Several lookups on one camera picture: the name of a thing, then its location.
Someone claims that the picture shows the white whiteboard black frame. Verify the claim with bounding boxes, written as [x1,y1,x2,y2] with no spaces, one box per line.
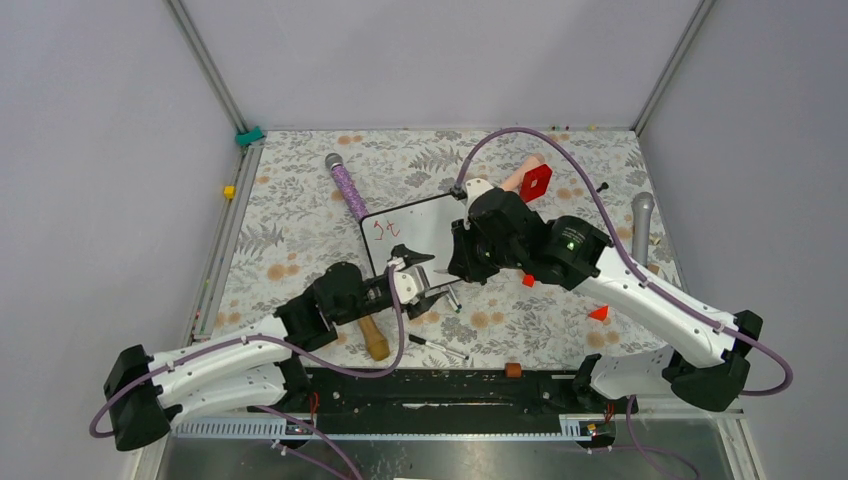
[360,194,466,288]

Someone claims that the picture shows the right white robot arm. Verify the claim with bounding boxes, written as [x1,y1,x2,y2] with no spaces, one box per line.
[447,179,762,412]

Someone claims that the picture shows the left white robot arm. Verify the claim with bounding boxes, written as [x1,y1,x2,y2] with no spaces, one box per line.
[89,244,436,452]

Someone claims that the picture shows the green capped marker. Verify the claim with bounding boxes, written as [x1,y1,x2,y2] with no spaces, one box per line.
[446,292,462,313]

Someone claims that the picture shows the black capped marker front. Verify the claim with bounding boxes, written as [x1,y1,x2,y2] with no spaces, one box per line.
[408,334,470,361]

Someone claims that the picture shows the pink toy microphone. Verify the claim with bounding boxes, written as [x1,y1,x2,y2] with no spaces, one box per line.
[500,153,546,191]

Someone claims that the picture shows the red square block with hole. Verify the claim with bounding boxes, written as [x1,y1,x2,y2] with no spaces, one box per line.
[519,164,553,203]

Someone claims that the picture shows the small brown wooden cube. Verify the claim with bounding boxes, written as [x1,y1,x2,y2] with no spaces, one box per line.
[504,362,523,379]

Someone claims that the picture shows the purple glitter microphone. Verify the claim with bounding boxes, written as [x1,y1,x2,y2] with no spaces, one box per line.
[325,153,369,222]

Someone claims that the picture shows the red triangular block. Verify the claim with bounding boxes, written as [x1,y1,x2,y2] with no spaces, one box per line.
[587,305,609,322]

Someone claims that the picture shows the silver grey microphone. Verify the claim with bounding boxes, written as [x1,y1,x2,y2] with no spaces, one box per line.
[631,191,655,266]

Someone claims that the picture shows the teal corner clip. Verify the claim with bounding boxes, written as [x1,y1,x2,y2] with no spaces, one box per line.
[235,126,265,148]

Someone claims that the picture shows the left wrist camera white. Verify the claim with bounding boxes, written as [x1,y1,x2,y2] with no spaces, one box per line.
[387,258,429,305]

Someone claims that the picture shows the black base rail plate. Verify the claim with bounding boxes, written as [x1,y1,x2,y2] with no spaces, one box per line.
[270,367,627,436]

